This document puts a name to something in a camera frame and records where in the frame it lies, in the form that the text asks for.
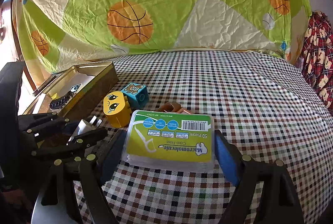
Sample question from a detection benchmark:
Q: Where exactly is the black hair brush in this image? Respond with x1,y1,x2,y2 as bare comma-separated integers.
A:
49,91,75,110

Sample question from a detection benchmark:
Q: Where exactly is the yellow crying face block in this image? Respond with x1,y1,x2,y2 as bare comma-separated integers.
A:
103,91,132,128

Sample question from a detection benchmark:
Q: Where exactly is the pink framed picture box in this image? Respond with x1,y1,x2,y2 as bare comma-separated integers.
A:
165,102,192,114

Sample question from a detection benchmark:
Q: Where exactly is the brown wooden comb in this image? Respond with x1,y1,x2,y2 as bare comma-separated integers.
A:
158,102,181,113

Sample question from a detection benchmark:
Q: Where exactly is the gold tin box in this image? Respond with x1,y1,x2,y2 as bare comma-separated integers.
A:
24,61,119,120

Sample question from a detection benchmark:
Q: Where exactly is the small moon face card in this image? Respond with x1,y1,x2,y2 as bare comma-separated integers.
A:
70,83,82,93

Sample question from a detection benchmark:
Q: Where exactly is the blue teddy bear block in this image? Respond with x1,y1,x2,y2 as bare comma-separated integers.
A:
121,82,149,109

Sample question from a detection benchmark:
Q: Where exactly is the checkered tablecloth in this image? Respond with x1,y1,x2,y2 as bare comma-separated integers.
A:
72,50,333,224

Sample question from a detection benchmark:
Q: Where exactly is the green basketball bedsheet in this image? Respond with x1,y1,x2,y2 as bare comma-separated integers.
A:
12,0,312,84

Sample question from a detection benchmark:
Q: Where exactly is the red bear patterned cloth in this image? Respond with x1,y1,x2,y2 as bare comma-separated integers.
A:
299,11,333,112

